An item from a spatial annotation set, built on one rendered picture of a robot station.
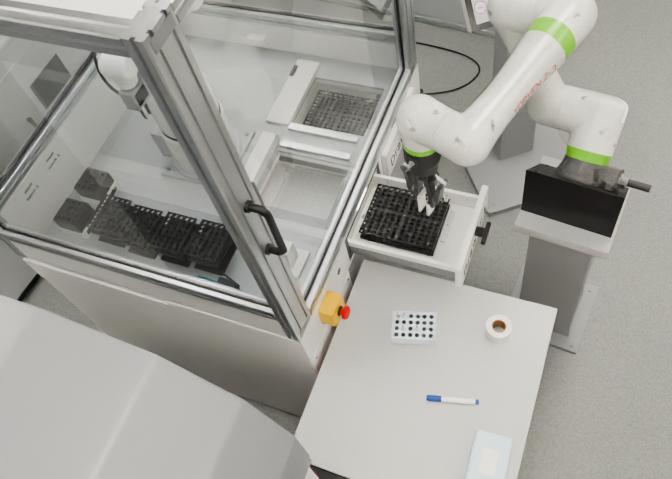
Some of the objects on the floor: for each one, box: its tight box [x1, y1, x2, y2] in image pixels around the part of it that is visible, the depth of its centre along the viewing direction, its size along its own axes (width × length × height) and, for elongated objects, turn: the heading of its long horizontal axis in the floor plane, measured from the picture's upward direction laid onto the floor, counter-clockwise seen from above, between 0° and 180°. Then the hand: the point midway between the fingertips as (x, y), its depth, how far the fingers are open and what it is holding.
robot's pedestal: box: [511, 155, 633, 354], centre depth 241 cm, size 30×30×76 cm
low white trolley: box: [294, 259, 558, 479], centre depth 220 cm, size 58×62×76 cm
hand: (425, 203), depth 187 cm, fingers closed
